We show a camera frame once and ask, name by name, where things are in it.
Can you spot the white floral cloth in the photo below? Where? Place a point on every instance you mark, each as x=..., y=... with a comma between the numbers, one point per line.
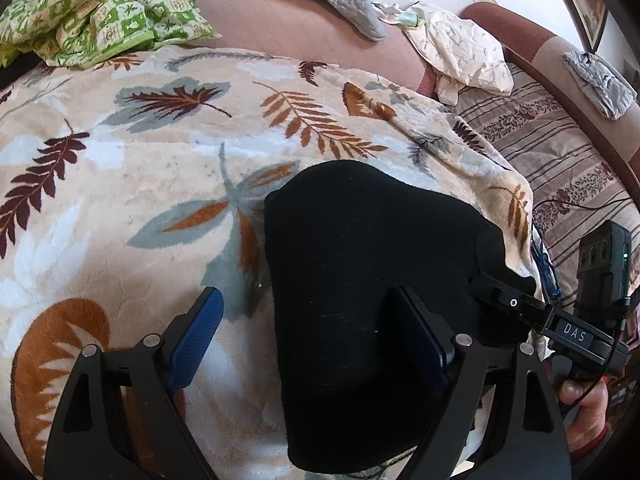
x=460, y=45

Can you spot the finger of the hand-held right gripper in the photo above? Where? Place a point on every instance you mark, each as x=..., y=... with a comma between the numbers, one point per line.
x=510, y=302

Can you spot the dark cloth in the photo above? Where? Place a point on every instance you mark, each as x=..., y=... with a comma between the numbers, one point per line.
x=15, y=69

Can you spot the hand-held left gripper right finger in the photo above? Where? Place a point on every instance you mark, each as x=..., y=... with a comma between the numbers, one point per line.
x=422, y=345

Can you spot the leaf print blanket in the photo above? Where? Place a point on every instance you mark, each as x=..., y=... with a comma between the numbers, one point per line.
x=150, y=160

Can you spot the green patterned quilt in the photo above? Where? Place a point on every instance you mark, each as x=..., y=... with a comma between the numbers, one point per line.
x=100, y=10

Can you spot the black pants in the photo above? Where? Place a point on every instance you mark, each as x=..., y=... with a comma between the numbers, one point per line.
x=350, y=260

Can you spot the striped floral sheet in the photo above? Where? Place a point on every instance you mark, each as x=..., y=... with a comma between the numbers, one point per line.
x=550, y=125

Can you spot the pale green cloth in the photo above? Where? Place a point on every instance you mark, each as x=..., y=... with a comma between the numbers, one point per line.
x=402, y=16

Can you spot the person's right hand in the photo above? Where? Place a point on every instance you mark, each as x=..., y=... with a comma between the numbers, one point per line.
x=587, y=402

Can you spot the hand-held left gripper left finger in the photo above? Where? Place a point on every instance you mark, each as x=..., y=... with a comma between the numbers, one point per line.
x=197, y=340

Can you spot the framed wall picture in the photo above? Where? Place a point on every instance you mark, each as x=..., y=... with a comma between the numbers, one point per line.
x=592, y=5

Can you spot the pink upholstered sofa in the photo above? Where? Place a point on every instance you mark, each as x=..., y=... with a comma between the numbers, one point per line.
x=300, y=25

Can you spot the grey cloth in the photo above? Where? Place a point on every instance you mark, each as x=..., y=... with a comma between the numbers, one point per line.
x=595, y=80

